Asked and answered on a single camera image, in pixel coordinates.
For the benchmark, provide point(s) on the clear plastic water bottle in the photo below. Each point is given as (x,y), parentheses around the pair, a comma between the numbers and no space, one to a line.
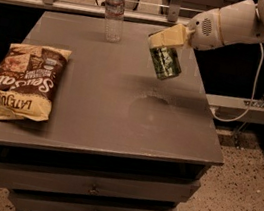
(114,17)

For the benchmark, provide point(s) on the grey drawer cabinet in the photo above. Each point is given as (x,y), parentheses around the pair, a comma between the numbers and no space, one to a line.
(144,143)

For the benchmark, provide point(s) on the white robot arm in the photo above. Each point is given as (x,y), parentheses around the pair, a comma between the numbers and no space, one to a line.
(242,22)

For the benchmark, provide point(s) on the green soda can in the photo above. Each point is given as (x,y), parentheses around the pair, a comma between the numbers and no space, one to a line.
(165,62)

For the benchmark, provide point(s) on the brown yellow chip bag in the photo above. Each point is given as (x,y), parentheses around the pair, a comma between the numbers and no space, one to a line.
(29,78)

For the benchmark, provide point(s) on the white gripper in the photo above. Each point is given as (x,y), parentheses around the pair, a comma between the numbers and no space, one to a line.
(203,31)

